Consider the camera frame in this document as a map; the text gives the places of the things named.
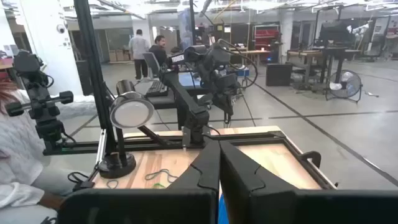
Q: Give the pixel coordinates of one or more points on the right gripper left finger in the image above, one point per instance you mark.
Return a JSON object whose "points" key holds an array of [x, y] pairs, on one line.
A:
{"points": [[174, 205]]}

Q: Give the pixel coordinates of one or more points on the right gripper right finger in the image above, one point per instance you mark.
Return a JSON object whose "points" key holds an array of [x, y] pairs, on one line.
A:
{"points": [[280, 205]]}

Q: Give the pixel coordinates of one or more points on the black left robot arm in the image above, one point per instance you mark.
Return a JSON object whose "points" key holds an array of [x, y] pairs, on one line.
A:
{"points": [[186, 102]]}

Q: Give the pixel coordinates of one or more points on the blue desk mat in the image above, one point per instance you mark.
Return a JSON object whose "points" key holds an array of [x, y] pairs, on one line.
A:
{"points": [[186, 80]]}

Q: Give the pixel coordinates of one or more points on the dark green rubber band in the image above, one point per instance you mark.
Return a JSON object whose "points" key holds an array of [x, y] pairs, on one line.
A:
{"points": [[149, 176]]}

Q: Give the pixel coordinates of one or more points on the wooden table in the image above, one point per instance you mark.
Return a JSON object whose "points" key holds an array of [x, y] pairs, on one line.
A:
{"points": [[252, 53]]}

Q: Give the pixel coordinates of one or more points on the black desk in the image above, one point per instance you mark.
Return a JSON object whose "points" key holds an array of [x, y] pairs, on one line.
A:
{"points": [[164, 102]]}

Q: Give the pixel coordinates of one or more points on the black box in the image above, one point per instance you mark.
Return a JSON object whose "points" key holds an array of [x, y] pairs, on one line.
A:
{"points": [[279, 74]]}

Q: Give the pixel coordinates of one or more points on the black keyboard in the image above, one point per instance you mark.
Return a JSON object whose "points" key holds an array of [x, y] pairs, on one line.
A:
{"points": [[157, 88]]}

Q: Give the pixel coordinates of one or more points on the red shelf rack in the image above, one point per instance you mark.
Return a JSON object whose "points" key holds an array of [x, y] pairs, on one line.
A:
{"points": [[266, 37]]}

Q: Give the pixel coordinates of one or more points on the small dark rubber band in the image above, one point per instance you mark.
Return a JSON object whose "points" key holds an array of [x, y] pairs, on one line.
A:
{"points": [[108, 184]]}

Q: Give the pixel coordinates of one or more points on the person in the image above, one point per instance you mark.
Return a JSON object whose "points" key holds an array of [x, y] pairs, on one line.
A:
{"points": [[18, 149], [139, 49], [159, 53]]}

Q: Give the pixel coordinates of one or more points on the grey office chair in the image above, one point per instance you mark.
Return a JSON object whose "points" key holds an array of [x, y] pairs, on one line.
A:
{"points": [[151, 63]]}

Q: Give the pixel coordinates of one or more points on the black desk lamp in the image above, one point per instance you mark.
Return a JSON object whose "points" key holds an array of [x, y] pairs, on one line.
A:
{"points": [[130, 112]]}

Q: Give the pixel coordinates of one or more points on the black workbench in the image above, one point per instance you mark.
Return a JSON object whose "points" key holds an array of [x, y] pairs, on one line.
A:
{"points": [[329, 51]]}

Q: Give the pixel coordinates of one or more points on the black floor fan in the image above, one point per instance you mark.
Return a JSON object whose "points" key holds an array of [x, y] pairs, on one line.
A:
{"points": [[345, 84]]}

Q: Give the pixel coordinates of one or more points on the white dome security camera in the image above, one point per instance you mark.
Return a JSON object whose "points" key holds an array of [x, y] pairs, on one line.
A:
{"points": [[60, 28]]}

